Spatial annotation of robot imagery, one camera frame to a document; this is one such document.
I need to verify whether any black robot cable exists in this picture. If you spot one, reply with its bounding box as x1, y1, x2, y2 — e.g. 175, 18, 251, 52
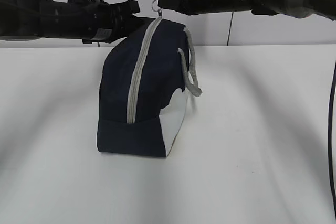
327, 61, 336, 209

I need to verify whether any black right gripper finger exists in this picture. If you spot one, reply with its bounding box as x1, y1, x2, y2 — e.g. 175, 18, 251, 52
158, 0, 173, 9

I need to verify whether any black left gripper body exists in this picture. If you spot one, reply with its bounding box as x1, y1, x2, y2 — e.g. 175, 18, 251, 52
39, 0, 140, 44

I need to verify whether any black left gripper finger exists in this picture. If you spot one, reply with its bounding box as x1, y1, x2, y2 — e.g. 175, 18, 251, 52
123, 15, 154, 37

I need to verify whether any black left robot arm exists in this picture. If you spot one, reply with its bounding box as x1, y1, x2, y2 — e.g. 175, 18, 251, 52
1, 0, 148, 44

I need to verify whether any navy insulated lunch bag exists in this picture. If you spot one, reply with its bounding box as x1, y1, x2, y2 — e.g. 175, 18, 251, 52
96, 0, 203, 158

